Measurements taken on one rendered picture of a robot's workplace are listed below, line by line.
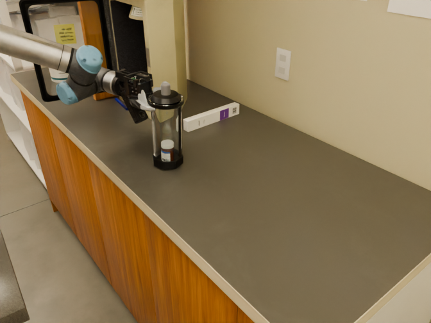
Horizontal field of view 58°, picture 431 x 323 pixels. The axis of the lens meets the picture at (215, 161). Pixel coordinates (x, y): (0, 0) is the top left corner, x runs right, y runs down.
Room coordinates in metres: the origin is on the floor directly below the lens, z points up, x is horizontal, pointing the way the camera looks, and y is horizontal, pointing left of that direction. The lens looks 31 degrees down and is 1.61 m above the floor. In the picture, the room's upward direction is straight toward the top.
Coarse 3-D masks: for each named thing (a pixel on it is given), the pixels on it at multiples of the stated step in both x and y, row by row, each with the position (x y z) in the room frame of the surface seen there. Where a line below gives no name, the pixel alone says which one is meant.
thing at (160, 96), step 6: (162, 84) 1.09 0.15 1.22; (168, 84) 1.09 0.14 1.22; (162, 90) 1.08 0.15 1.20; (168, 90) 1.08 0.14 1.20; (174, 90) 1.12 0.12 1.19; (156, 96) 1.07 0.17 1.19; (162, 96) 1.07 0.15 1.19; (168, 96) 1.07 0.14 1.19; (174, 96) 1.08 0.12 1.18; (180, 96) 1.10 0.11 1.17; (156, 102) 1.06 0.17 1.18; (162, 102) 1.05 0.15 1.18; (168, 102) 1.05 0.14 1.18; (174, 102) 1.06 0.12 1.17
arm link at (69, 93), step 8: (56, 88) 1.16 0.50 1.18; (64, 88) 1.14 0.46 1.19; (72, 88) 1.14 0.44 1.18; (80, 88) 1.14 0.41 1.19; (88, 88) 1.15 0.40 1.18; (96, 88) 1.21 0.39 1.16; (64, 96) 1.14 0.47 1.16; (72, 96) 1.14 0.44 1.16; (80, 96) 1.16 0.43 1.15; (88, 96) 1.19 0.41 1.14
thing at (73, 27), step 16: (32, 16) 1.51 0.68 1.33; (48, 16) 1.54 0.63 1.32; (64, 16) 1.57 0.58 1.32; (80, 16) 1.60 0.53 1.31; (96, 16) 1.62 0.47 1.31; (48, 32) 1.53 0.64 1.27; (64, 32) 1.56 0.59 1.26; (80, 32) 1.59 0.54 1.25; (96, 32) 1.62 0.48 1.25; (48, 80) 1.51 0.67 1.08; (64, 80) 1.54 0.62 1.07
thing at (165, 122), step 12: (156, 108) 1.05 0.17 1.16; (156, 120) 1.06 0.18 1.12; (168, 120) 1.05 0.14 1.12; (156, 132) 1.06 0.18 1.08; (168, 132) 1.05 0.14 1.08; (156, 144) 1.06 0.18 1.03; (168, 144) 1.05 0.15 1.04; (156, 156) 1.06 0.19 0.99; (168, 156) 1.05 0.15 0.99; (180, 156) 1.08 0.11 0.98
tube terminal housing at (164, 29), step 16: (112, 0) 1.64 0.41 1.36; (128, 0) 1.51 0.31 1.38; (144, 0) 1.41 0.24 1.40; (160, 0) 1.45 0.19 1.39; (176, 0) 1.54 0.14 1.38; (144, 16) 1.42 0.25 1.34; (160, 16) 1.45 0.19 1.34; (176, 16) 1.53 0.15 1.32; (144, 32) 1.43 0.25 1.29; (160, 32) 1.44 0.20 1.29; (176, 32) 1.52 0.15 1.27; (160, 48) 1.44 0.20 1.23; (176, 48) 1.50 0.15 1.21; (160, 64) 1.44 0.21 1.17; (176, 64) 1.49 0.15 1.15; (160, 80) 1.43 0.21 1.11; (176, 80) 1.48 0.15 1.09
